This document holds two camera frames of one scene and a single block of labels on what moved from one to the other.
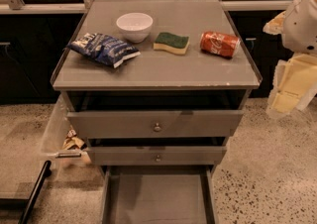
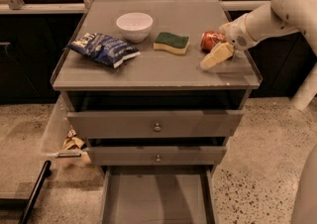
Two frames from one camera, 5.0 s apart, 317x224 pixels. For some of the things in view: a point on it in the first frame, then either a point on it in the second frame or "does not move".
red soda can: x=219 y=45 does not move
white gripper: x=301 y=25 -> x=237 y=35
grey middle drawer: x=158 y=156 does not move
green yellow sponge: x=172 y=43 does not move
